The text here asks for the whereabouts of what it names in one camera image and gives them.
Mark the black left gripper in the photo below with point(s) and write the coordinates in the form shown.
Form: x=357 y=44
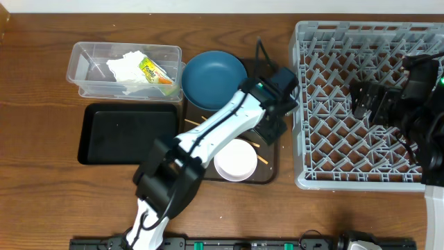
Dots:
x=270 y=137

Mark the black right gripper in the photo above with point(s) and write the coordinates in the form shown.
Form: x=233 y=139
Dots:
x=378 y=105

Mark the white pink bowl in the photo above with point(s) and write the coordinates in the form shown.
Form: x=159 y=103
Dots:
x=237 y=161

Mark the dark blue bowl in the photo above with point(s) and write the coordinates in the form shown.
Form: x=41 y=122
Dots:
x=210 y=79

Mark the green snack wrapper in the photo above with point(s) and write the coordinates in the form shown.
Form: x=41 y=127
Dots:
x=156 y=75

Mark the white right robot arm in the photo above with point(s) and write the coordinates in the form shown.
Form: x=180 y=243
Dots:
x=417 y=111

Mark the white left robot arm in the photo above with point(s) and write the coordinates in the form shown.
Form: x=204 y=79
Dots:
x=170 y=177

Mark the grey dishwasher rack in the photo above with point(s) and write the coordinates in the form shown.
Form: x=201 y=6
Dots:
x=333 y=150

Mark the black waste tray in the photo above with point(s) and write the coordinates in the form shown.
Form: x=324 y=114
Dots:
x=123 y=133

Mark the wooden chopstick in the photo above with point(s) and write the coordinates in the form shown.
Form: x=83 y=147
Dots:
x=251 y=143
x=258 y=156

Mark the brown serving tray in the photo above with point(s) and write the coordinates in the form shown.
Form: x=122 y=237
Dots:
x=267 y=155

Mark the white crumpled napkin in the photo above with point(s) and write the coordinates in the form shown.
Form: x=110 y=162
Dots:
x=126 y=70

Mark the clear plastic bin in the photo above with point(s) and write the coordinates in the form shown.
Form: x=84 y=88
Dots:
x=88 y=70

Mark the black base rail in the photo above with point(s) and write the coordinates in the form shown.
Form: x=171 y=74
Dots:
x=178 y=243

